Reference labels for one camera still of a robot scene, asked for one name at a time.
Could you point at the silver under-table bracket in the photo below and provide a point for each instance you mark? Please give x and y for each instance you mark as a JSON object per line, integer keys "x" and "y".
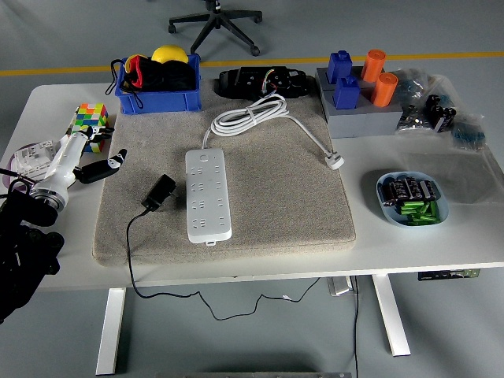
{"x": 338, "y": 285}

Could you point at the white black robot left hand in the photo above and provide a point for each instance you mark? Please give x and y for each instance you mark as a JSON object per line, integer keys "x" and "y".
{"x": 65, "y": 161}

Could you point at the black capacitor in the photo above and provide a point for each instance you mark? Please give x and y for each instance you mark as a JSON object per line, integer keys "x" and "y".
{"x": 398, "y": 189}
{"x": 410, "y": 187}
{"x": 428, "y": 190}
{"x": 386, "y": 193}

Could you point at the black table control box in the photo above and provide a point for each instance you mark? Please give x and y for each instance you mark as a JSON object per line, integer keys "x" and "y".
{"x": 433, "y": 275}

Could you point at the green cylinder part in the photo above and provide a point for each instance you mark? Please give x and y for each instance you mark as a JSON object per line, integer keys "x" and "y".
{"x": 411, "y": 208}
{"x": 419, "y": 219}
{"x": 432, "y": 208}

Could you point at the black office chair base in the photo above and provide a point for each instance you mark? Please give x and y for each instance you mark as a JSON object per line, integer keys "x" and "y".
{"x": 216, "y": 17}

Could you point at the blue plastic bin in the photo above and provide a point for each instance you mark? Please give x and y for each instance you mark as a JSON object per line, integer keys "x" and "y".
{"x": 157, "y": 102}

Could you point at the orange cylinder block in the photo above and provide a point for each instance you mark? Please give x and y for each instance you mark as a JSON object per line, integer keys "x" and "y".
{"x": 384, "y": 90}
{"x": 373, "y": 65}

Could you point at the clear bag of blue parts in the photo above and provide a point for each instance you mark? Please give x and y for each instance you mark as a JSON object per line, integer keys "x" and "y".
{"x": 411, "y": 84}
{"x": 468, "y": 134}

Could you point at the clear bag of black capacitors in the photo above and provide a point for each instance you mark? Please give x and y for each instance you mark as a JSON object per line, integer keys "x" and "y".
{"x": 441, "y": 112}

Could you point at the light blue dish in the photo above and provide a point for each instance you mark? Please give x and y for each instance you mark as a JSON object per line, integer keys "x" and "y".
{"x": 390, "y": 216}

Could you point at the blue square block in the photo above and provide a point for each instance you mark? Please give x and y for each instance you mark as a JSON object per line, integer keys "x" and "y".
{"x": 346, "y": 93}
{"x": 339, "y": 67}

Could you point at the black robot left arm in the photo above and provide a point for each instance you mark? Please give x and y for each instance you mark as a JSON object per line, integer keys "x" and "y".
{"x": 19, "y": 256}

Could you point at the white table leg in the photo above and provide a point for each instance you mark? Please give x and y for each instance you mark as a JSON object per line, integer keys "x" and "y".
{"x": 391, "y": 315}
{"x": 110, "y": 330}

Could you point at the empty clear plastic bag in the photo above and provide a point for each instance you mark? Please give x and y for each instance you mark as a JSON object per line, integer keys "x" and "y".
{"x": 453, "y": 173}

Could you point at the black power adapter plug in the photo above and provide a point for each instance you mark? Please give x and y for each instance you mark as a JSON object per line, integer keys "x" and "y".
{"x": 159, "y": 193}

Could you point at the grey-brown fabric mat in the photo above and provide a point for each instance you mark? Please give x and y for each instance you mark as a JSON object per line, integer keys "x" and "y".
{"x": 275, "y": 197}

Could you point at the grey block base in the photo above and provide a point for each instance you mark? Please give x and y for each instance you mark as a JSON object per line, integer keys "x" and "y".
{"x": 354, "y": 122}

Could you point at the white wall socket module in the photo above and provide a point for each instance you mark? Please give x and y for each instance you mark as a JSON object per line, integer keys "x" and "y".
{"x": 33, "y": 159}

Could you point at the clear bag of small dark parts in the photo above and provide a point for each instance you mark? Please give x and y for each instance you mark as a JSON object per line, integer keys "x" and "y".
{"x": 413, "y": 120}

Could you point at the multicolour puzzle cube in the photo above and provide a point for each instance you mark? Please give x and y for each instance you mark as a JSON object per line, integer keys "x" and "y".
{"x": 92, "y": 116}

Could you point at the yellow ball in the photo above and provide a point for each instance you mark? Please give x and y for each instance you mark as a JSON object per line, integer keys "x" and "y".
{"x": 169, "y": 54}

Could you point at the white power strip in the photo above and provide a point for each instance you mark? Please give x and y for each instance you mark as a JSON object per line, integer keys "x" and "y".
{"x": 208, "y": 197}

